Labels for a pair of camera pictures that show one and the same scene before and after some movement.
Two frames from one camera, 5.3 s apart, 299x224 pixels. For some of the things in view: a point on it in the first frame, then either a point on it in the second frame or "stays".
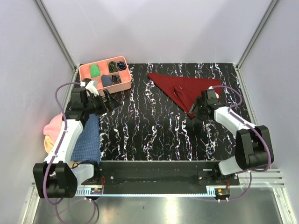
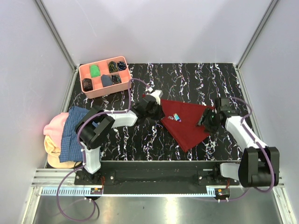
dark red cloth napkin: [184, 91] -> [181, 120]
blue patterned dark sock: [121, 66] stays
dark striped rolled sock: [116, 79] stays
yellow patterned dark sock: [112, 66] stays
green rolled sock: [95, 71] stays
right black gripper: [195, 109] -> [209, 129]
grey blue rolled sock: [106, 80] stays
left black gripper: [111, 103] -> [160, 113]
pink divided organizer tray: [112, 74] stays
